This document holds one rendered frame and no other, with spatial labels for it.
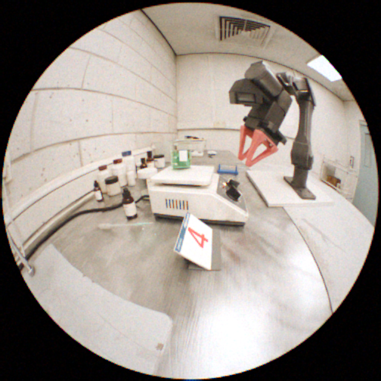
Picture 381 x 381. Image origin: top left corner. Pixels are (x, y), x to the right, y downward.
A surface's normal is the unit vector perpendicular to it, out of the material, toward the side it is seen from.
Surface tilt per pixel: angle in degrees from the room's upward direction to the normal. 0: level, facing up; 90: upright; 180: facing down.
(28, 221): 90
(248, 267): 0
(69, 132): 90
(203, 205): 90
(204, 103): 90
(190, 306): 0
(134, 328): 0
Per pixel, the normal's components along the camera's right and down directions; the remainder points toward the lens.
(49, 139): 0.98, 0.04
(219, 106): -0.18, 0.38
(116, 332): -0.04, -0.92
